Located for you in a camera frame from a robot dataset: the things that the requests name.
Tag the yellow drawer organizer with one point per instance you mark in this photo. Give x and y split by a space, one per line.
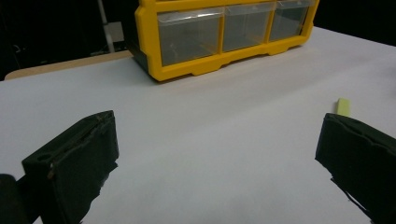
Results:
224 37

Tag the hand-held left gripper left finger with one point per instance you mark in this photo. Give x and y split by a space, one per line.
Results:
74 165

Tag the clear plastic drawer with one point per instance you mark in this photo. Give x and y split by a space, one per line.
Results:
288 20
190 37
246 26

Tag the pale green plastic block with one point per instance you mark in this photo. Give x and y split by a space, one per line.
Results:
343 107

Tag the metal stand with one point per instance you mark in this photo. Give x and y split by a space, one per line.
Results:
107 28

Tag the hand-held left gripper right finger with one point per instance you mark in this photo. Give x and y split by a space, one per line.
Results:
361 155

